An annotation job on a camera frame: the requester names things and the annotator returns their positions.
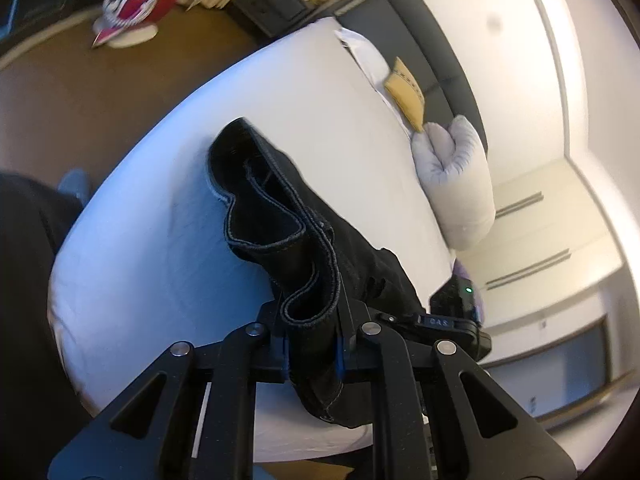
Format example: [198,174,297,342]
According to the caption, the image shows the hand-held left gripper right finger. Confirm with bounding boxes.
[332,300,578,480]

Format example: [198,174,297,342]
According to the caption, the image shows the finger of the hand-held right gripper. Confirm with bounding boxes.
[375,311,422,332]

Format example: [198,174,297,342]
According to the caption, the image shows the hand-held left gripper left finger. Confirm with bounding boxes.
[47,302,293,480]

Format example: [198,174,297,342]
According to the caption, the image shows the black pants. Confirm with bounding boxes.
[207,117,426,428]

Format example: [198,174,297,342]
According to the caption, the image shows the rolled white duvet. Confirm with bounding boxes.
[410,115,497,252]

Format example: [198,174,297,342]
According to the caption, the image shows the white wardrobe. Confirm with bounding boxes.
[452,155,631,426]

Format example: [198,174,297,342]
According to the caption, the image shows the yellow cushion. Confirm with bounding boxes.
[384,57,427,132]

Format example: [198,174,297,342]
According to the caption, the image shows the dark grey padded headboard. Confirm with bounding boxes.
[320,0,488,153]

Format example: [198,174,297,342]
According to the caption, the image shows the person's dark clothed leg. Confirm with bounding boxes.
[0,170,103,480]

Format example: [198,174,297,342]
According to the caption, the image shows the bed with white sheet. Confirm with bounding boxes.
[47,16,458,463]

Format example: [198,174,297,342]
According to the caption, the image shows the person's grey slipper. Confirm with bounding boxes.
[57,169,94,207]

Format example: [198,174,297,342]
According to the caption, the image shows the white pillow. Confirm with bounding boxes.
[334,29,403,116]

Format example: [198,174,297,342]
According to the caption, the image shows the dark grey nightstand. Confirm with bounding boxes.
[229,0,312,37]

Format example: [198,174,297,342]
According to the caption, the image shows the black wardrobe handle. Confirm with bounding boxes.
[485,249,572,291]
[494,191,544,219]

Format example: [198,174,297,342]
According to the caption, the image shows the red round appliance white cord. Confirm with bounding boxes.
[91,0,182,49]

